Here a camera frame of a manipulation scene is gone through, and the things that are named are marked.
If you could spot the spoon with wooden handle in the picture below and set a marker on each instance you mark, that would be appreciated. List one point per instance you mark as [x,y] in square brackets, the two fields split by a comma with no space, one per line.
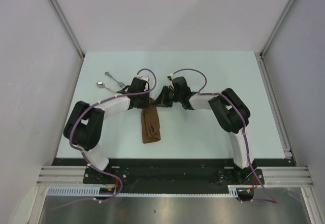
[100,84]

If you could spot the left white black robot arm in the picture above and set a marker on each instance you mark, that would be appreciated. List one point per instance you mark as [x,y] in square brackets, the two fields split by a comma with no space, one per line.
[83,128]

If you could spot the silver metal fork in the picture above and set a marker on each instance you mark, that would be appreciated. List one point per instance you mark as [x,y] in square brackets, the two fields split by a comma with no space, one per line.
[121,84]

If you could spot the brown cloth napkin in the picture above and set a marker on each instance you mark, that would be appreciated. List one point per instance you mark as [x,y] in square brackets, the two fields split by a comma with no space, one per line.
[150,124]

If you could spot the aluminium frame post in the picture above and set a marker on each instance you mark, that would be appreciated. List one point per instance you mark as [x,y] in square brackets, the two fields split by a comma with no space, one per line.
[66,27]
[278,25]

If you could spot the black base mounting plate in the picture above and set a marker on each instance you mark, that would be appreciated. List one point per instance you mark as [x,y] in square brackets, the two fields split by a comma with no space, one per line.
[174,176]

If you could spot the left aluminium frame post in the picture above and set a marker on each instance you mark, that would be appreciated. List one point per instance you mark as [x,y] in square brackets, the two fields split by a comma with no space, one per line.
[66,27]

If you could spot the front aluminium rail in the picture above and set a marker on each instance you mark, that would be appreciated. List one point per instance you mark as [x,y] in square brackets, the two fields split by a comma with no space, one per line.
[273,176]

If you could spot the right aluminium frame post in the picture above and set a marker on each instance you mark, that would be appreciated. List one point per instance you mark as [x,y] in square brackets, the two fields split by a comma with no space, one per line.
[278,25]

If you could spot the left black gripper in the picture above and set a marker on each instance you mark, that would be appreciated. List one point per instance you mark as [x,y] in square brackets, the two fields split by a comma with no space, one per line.
[146,104]

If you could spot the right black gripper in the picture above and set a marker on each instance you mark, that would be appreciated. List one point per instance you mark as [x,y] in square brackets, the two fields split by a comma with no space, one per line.
[162,100]

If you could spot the aluminium rail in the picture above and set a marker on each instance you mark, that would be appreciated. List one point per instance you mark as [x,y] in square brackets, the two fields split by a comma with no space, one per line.
[274,106]
[273,176]

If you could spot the right side aluminium rail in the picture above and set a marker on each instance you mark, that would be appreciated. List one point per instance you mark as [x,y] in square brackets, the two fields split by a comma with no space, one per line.
[274,106]

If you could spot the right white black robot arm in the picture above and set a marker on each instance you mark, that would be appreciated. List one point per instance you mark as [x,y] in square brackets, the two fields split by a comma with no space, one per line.
[231,113]

